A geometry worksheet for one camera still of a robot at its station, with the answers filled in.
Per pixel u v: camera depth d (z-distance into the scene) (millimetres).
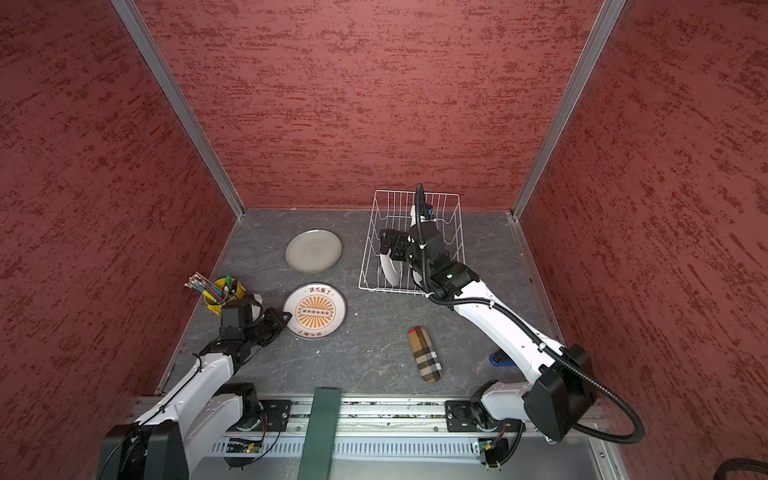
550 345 421
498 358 793
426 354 813
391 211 1175
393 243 679
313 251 1093
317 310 917
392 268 920
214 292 834
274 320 775
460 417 737
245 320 692
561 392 393
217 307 831
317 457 684
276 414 739
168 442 407
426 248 541
